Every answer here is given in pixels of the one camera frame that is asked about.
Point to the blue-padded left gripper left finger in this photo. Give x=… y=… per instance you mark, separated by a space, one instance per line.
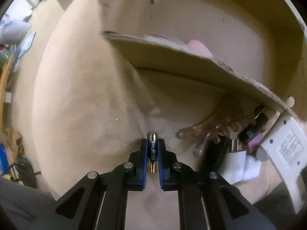
x=98 y=201

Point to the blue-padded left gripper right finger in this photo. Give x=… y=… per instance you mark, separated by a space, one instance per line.
x=205 y=199

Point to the black gold AA battery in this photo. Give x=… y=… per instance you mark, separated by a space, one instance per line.
x=152 y=139

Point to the pink heart-shaped massager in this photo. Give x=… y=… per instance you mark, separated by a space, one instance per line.
x=200 y=48

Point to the white plug charger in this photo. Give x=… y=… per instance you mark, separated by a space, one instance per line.
x=238 y=166

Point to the black lipstick tube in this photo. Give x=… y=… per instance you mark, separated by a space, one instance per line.
x=250 y=132

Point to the white power adapter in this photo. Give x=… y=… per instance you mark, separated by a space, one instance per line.
x=285 y=145

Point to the wooden chair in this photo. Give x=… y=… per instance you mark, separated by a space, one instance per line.
x=3 y=84

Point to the brown cardboard box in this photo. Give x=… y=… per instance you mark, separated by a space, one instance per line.
x=258 y=46

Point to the bathroom scale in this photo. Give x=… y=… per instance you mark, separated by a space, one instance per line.
x=26 y=45

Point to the grey plastic bag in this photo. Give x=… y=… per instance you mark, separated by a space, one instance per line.
x=13 y=30

